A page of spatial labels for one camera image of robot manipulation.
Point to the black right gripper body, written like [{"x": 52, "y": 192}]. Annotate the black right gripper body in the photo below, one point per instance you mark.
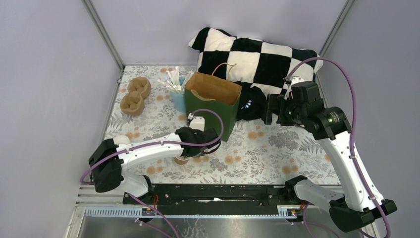
[{"x": 288, "y": 113}]

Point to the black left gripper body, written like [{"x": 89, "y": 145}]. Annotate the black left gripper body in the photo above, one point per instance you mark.
[{"x": 201, "y": 153}]

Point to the brown paper coffee cup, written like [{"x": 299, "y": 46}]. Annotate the brown paper coffee cup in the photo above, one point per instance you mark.
[{"x": 181, "y": 160}]

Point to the green paper bag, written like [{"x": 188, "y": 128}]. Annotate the green paper bag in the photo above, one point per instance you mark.
[{"x": 215, "y": 99}]

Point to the brown cardboard cup carrier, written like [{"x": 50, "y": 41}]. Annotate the brown cardboard cup carrier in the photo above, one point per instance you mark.
[
  {"x": 132, "y": 104},
  {"x": 141, "y": 85}
]

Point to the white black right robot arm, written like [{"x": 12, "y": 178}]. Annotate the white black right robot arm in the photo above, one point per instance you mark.
[{"x": 359, "y": 203}]

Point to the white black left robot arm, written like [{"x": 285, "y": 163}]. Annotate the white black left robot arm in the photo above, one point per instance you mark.
[{"x": 111, "y": 162}]

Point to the light blue cup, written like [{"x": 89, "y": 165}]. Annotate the light blue cup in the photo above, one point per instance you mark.
[{"x": 178, "y": 98}]

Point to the black cloth bundle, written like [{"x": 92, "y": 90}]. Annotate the black cloth bundle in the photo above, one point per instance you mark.
[{"x": 252, "y": 103}]

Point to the floral patterned table mat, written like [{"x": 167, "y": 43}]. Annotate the floral patterned table mat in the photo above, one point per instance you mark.
[{"x": 255, "y": 153}]

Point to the white wrapped straws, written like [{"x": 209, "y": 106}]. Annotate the white wrapped straws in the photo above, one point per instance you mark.
[{"x": 173, "y": 81}]

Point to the black white checkered pillow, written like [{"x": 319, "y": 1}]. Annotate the black white checkered pillow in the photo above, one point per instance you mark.
[{"x": 255, "y": 62}]

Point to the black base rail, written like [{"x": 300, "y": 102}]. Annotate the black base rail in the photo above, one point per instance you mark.
[{"x": 194, "y": 201}]

